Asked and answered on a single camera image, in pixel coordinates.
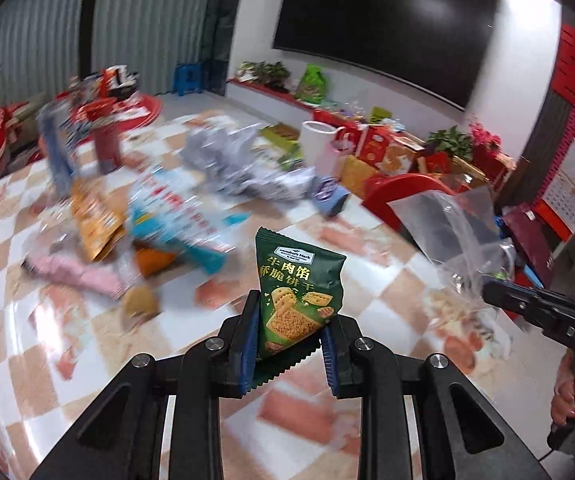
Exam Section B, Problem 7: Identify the green cracker packet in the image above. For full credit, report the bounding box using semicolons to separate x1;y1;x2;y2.
252;228;346;388

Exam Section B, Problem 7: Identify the clear plastic bag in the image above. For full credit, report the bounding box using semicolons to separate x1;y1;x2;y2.
388;186;516;310

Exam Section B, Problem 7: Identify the white trash can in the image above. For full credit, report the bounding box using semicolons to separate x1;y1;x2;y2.
298;120;337;166

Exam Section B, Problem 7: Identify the right hand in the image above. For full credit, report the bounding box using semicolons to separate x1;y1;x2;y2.
550;349;575;426

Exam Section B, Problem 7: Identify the red plastic stool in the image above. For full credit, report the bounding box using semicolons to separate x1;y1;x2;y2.
362;174;455;232

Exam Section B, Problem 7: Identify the blue white snack bag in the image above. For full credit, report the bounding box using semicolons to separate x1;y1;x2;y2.
127;167;248;275

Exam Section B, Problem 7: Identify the red flower bouquet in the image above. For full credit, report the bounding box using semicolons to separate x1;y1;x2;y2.
469;120;501;155

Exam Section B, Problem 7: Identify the red cookie gift box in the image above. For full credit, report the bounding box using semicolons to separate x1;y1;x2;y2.
357;126;423;176

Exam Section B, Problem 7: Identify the pink wrapper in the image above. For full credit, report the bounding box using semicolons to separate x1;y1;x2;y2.
21;254;127;299

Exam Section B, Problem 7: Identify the silver crumpled foil bag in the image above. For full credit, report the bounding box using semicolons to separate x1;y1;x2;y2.
179;125;315;202

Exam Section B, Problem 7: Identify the orange snack bag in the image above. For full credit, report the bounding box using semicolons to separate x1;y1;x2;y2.
71;179;126;262

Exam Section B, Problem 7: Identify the green potted plant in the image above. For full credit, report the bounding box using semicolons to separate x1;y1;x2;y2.
427;125;474;162

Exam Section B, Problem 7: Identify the green snack bag on shelf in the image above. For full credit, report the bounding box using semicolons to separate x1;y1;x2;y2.
294;64;327;105

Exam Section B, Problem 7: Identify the red cylindrical can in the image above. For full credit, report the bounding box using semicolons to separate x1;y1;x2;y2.
91;122;123;174

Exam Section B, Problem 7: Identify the small plant on shelf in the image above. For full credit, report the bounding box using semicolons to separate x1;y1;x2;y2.
236;61;291;93

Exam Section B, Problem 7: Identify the red round tray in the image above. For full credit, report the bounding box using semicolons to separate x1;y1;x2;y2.
53;92;162;134

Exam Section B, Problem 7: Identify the blue plastic stool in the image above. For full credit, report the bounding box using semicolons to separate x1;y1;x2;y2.
173;63;203;96

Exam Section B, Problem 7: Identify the blue white carton box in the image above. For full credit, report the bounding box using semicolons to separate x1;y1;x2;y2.
37;99;78;198

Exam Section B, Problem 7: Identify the large black television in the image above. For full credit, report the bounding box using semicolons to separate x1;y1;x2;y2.
274;0;499;110

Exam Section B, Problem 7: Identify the grey window curtain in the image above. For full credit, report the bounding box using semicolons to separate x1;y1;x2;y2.
0;0;207;101

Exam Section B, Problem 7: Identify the wall calendar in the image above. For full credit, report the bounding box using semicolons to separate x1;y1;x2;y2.
540;139;575;242

